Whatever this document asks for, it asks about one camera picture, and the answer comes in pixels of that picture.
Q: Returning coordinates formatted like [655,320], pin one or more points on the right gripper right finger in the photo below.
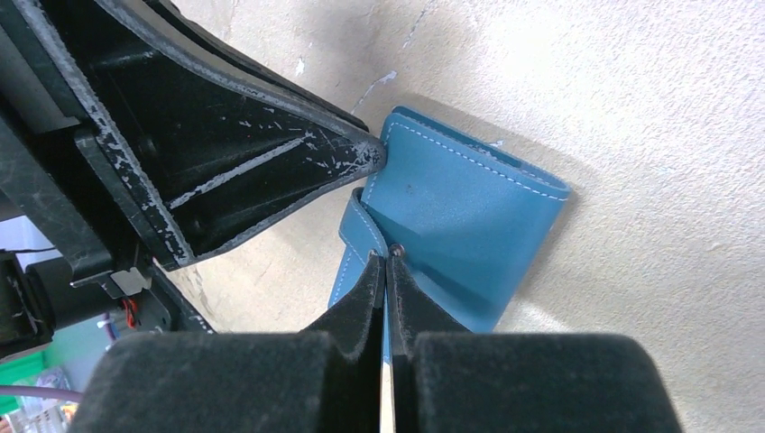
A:
[446,378]

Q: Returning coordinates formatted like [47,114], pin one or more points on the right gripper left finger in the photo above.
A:
[325,378]

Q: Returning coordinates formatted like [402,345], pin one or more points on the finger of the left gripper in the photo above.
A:
[167,142]

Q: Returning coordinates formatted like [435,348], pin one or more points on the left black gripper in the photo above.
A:
[54,239]

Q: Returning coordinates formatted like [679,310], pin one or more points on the blue leather card holder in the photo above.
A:
[469,217]

